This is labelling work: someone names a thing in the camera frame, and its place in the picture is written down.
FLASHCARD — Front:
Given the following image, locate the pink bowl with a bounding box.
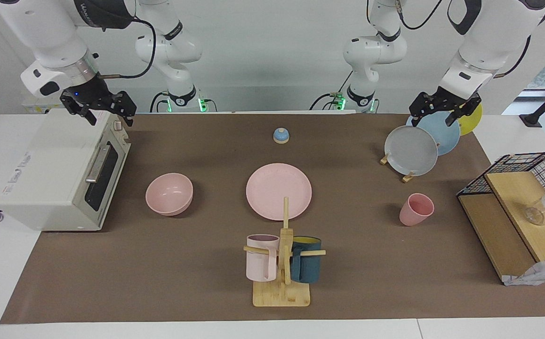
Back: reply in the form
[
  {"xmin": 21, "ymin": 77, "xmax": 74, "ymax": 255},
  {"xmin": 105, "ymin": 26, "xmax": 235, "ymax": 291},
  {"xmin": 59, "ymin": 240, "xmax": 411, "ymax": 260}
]
[{"xmin": 145, "ymin": 173, "xmax": 194, "ymax": 217}]

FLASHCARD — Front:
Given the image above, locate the pink handleless cup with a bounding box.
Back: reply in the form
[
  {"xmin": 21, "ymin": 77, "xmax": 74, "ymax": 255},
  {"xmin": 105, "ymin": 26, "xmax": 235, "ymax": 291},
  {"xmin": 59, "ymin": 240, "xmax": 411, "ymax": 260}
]
[{"xmin": 399, "ymin": 193, "xmax": 435, "ymax": 227}]

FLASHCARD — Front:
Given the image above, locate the light blue plate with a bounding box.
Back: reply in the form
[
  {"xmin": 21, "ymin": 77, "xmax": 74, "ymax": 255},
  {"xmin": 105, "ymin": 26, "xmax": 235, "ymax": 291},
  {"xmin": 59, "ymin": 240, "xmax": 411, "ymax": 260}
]
[{"xmin": 405, "ymin": 111, "xmax": 461, "ymax": 156}]

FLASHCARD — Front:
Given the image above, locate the yellow plate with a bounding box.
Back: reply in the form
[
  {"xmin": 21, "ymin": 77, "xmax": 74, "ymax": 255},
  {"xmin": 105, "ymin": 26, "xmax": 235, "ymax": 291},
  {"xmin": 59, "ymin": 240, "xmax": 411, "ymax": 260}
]
[{"xmin": 458, "ymin": 103, "xmax": 483, "ymax": 137}]

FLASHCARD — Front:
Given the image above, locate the grey plate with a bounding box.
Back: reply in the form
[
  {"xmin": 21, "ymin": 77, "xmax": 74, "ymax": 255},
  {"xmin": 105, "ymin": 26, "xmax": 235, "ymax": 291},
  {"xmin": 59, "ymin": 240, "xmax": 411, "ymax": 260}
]
[{"xmin": 384, "ymin": 125, "xmax": 439, "ymax": 177}]

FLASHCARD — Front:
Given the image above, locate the wooden plate rack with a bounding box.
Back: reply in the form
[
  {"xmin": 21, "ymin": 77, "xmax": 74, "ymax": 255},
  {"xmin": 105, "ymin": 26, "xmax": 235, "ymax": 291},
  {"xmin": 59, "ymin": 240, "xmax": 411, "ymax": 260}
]
[{"xmin": 379, "ymin": 141, "xmax": 441, "ymax": 183}]

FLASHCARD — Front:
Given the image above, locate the white toaster oven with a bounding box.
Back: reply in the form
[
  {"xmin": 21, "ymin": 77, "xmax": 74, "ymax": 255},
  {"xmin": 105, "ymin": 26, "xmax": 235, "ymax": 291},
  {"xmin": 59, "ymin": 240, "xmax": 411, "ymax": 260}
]
[{"xmin": 0, "ymin": 108, "xmax": 132, "ymax": 232}]

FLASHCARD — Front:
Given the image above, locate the small clear glass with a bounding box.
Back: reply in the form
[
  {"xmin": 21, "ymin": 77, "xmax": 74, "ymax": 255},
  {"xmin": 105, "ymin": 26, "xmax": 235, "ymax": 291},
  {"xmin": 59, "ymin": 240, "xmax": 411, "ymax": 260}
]
[{"xmin": 524, "ymin": 207, "xmax": 545, "ymax": 226}]

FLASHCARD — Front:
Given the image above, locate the brown table mat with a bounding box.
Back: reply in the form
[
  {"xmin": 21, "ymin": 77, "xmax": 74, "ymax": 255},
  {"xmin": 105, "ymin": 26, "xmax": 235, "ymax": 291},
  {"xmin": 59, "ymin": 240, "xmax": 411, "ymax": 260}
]
[{"xmin": 0, "ymin": 113, "xmax": 545, "ymax": 324}]

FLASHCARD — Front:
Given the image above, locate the pink plate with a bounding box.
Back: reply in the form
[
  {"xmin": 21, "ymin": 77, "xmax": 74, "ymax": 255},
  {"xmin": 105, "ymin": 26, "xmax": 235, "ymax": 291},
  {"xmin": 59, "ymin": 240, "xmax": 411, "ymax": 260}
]
[{"xmin": 246, "ymin": 163, "xmax": 313, "ymax": 221}]

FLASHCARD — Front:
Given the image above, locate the patterned white cloth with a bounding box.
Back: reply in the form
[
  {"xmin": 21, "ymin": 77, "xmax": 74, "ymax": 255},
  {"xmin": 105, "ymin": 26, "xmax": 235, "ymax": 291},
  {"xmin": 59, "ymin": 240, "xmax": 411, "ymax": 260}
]
[{"xmin": 503, "ymin": 257, "xmax": 545, "ymax": 286}]

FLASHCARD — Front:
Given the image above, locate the dark blue mug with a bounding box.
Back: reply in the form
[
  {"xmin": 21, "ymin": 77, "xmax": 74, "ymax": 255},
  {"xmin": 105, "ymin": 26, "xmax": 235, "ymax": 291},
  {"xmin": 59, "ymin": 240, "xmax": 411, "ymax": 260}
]
[{"xmin": 290, "ymin": 236, "xmax": 322, "ymax": 283}]

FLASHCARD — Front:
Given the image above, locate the pale pink mug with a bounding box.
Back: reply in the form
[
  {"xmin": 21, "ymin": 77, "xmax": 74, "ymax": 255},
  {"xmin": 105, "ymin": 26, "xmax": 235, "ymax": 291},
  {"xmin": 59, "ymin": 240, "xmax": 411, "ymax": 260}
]
[{"xmin": 246, "ymin": 234, "xmax": 280, "ymax": 283}]

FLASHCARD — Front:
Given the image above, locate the wooden mug tree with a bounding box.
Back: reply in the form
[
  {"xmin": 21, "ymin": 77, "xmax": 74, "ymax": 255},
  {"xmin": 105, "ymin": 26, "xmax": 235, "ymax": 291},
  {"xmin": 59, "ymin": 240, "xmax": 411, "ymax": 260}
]
[{"xmin": 243, "ymin": 197, "xmax": 326, "ymax": 307}]

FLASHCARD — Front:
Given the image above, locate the black base cable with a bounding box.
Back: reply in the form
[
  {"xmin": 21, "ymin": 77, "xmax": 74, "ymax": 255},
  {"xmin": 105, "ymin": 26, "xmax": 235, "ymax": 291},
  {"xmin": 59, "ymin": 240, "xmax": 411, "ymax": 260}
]
[
  {"xmin": 309, "ymin": 71, "xmax": 354, "ymax": 112},
  {"xmin": 150, "ymin": 91, "xmax": 172, "ymax": 113}
]

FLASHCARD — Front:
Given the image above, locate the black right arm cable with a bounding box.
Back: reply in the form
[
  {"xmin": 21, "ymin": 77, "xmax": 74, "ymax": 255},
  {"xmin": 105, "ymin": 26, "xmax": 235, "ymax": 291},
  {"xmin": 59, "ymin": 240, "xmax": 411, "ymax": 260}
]
[{"xmin": 97, "ymin": 16, "xmax": 157, "ymax": 80}]

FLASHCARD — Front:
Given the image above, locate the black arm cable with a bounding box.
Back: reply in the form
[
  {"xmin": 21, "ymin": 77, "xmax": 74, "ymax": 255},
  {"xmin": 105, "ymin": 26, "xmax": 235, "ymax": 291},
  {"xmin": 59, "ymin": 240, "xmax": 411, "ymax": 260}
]
[
  {"xmin": 97, "ymin": 16, "xmax": 157, "ymax": 80},
  {"xmin": 493, "ymin": 35, "xmax": 532, "ymax": 79}
]

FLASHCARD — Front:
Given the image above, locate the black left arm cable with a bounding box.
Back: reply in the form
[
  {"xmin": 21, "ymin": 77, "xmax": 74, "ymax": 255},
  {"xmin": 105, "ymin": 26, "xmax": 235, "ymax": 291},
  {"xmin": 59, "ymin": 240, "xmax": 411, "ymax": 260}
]
[{"xmin": 493, "ymin": 35, "xmax": 532, "ymax": 79}]

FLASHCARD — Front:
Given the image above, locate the wire and wood shelf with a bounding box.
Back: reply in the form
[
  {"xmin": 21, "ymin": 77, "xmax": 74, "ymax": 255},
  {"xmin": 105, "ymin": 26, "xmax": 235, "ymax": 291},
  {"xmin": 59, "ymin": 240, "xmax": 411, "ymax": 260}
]
[{"xmin": 457, "ymin": 152, "xmax": 545, "ymax": 284}]

